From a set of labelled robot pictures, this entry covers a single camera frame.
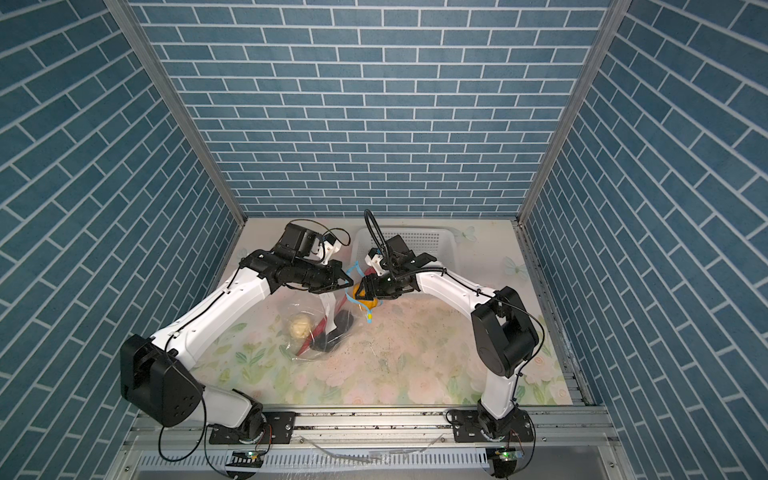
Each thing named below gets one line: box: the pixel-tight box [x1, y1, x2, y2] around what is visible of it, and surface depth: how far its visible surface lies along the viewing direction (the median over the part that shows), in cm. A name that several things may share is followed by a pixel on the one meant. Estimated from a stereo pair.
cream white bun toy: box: [290, 318, 311, 339], surface depth 87 cm
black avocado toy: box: [310, 330, 343, 352], surface depth 84 cm
